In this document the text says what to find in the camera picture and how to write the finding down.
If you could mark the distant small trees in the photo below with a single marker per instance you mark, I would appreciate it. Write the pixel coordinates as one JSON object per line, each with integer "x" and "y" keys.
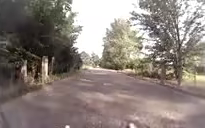
{"x": 87, "y": 59}

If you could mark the pale grass verge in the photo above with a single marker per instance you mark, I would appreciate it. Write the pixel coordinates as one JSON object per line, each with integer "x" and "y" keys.
{"x": 200, "y": 81}

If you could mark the pale concrete post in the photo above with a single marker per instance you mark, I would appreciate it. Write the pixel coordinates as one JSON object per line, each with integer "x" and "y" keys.
{"x": 23, "y": 70}
{"x": 52, "y": 65}
{"x": 44, "y": 67}

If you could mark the weedy grass strip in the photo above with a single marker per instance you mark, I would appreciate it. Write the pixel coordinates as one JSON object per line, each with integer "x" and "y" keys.
{"x": 58, "y": 76}

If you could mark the thin-trunked leafy tree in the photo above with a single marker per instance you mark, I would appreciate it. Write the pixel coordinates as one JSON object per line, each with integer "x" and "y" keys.
{"x": 171, "y": 36}

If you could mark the grey asphalt road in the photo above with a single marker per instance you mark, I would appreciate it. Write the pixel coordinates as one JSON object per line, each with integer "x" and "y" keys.
{"x": 103, "y": 100}

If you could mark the tall pale green tree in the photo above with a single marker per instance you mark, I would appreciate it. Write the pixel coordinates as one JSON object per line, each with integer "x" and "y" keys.
{"x": 120, "y": 43}

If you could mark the robot's own part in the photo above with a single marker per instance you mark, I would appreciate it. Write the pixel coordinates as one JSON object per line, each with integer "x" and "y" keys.
{"x": 67, "y": 126}
{"x": 131, "y": 125}

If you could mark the green bushes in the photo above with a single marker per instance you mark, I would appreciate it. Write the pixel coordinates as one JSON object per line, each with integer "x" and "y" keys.
{"x": 141, "y": 66}

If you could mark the dense dark trees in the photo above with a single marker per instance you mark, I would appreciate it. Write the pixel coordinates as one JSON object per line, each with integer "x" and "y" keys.
{"x": 33, "y": 30}

